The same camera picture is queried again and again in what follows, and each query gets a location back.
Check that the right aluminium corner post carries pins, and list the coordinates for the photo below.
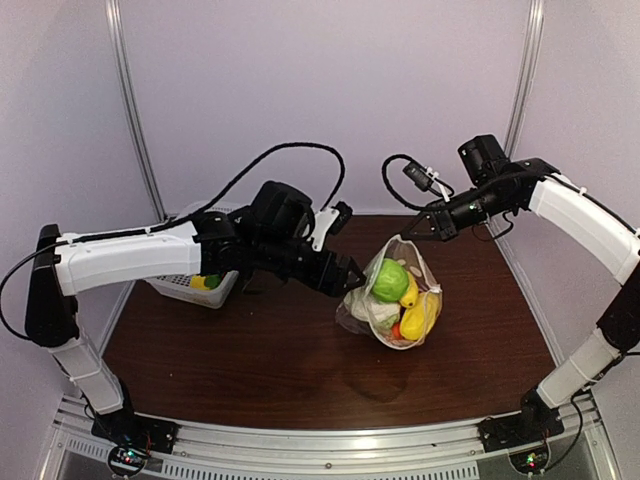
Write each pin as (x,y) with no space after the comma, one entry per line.
(528,65)

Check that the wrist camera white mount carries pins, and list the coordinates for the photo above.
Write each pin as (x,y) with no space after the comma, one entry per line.
(428,180)
(328,221)

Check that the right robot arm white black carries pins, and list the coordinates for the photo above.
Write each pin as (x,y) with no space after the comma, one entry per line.
(502,186)

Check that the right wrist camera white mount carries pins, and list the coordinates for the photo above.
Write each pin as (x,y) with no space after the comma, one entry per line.
(428,180)

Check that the yellow toy corn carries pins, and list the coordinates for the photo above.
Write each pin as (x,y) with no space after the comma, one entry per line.
(410,297)

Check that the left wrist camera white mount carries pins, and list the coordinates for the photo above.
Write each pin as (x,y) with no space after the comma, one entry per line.
(328,221)

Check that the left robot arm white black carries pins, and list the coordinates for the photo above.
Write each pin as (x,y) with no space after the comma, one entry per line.
(277,232)

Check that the yellow toy lemon green leaf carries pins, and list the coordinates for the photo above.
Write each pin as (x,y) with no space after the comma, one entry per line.
(205,283)

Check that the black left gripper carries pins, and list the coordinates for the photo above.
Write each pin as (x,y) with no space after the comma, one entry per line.
(334,287)

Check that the left aluminium corner post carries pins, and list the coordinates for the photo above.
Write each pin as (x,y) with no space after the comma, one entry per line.
(116,31)

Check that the yellow toy banana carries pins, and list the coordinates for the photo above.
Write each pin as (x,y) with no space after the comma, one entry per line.
(417,321)

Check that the aluminium corner post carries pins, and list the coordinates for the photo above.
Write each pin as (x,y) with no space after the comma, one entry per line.
(528,65)
(116,31)

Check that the green toy apple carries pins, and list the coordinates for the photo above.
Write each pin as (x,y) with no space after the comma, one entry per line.
(391,281)

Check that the white perforated plastic basket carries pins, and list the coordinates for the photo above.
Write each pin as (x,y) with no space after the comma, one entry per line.
(209,291)

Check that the orange toy pumpkin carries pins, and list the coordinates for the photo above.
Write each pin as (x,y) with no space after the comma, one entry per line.
(395,330)

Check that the clear dotted zip top bag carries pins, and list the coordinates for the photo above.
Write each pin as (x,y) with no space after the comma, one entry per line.
(408,255)

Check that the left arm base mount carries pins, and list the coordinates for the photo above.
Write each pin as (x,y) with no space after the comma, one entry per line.
(136,443)

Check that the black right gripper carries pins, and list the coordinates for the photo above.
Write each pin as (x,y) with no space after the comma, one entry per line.
(444,222)

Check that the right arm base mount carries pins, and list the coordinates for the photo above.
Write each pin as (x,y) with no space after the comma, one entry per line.
(520,435)

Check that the aluminium front rail frame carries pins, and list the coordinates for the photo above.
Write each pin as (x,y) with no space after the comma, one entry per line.
(451,450)

